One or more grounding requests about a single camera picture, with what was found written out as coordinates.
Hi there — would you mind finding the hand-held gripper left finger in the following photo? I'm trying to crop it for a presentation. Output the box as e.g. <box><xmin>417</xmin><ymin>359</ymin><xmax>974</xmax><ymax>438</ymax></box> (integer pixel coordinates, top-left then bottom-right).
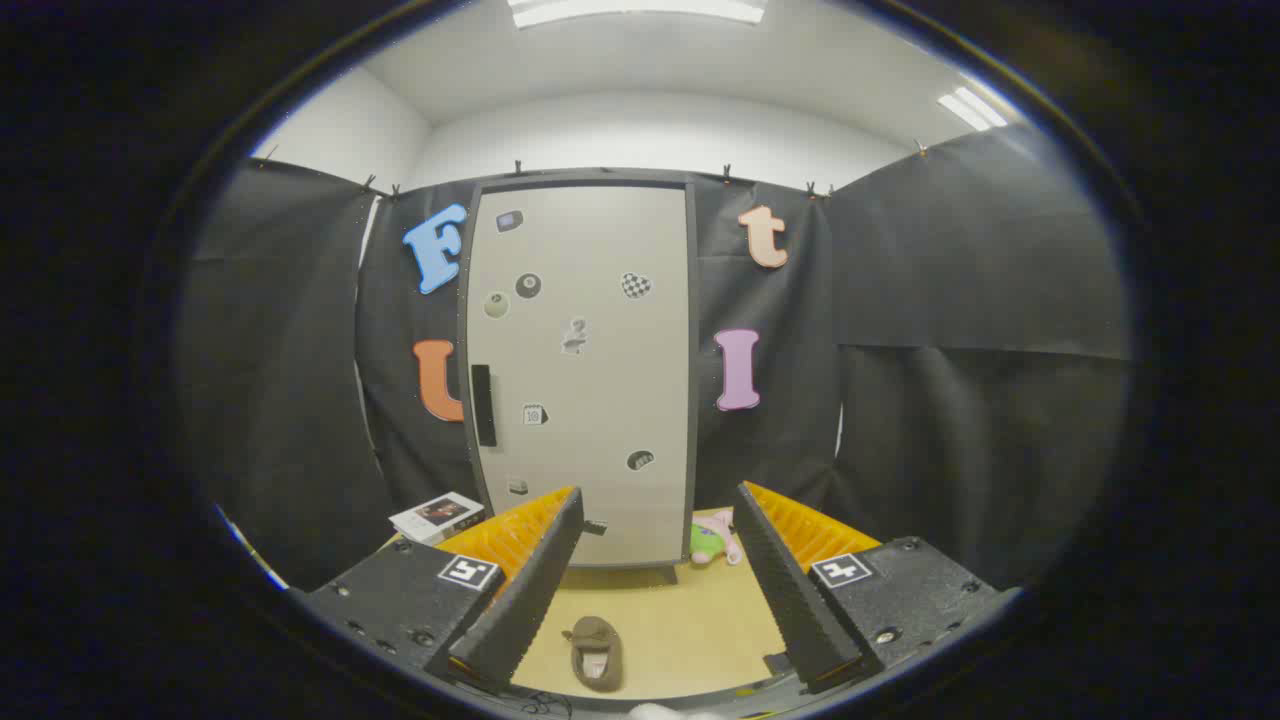
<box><xmin>290</xmin><ymin>487</ymin><xmax>586</xmax><ymax>696</ymax></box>

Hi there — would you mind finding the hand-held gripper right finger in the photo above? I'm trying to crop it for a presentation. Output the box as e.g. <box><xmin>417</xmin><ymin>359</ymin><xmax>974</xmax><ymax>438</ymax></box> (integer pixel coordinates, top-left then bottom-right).
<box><xmin>733</xmin><ymin>481</ymin><xmax>1021</xmax><ymax>696</ymax></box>

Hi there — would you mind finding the brown fuzzy slipper shoe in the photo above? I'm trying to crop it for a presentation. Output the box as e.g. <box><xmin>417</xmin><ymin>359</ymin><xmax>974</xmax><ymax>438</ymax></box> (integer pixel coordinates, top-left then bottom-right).
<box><xmin>562</xmin><ymin>616</ymin><xmax>625</xmax><ymax>693</ymax></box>

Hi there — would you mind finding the black door handle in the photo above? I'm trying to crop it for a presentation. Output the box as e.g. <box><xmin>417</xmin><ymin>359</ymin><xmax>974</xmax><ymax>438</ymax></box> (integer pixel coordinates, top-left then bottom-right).
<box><xmin>471</xmin><ymin>365</ymin><xmax>498</xmax><ymax>448</ymax></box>

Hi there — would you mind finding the grey shoe cabinet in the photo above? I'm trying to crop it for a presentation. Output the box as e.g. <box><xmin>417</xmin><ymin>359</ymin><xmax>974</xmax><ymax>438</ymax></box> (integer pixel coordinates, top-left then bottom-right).
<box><xmin>457</xmin><ymin>180</ymin><xmax>699</xmax><ymax>586</ymax></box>

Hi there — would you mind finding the pink and green plush toy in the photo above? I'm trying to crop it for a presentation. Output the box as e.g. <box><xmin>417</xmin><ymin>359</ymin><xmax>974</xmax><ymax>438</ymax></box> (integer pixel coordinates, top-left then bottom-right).
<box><xmin>690</xmin><ymin>507</ymin><xmax>743</xmax><ymax>567</ymax></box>

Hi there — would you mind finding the white book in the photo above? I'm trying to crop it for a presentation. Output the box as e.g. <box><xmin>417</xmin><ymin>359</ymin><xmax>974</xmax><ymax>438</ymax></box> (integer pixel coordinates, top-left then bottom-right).
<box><xmin>389</xmin><ymin>491</ymin><xmax>486</xmax><ymax>546</ymax></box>

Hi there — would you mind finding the black backdrop cloth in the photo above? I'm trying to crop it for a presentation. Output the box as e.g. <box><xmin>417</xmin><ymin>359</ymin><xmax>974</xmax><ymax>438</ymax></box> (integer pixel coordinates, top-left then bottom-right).
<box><xmin>180</xmin><ymin>125</ymin><xmax>1133</xmax><ymax>591</ymax></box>

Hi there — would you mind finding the small ceiling light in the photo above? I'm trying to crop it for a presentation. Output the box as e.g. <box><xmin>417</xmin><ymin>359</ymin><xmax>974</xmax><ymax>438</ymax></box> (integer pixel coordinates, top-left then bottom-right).
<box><xmin>938</xmin><ymin>86</ymin><xmax>1009</xmax><ymax>132</ymax></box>

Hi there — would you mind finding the long ceiling light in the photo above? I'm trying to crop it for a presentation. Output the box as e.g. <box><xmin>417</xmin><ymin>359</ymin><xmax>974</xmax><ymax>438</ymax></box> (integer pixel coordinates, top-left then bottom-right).
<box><xmin>508</xmin><ymin>0</ymin><xmax>769</xmax><ymax>29</ymax></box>

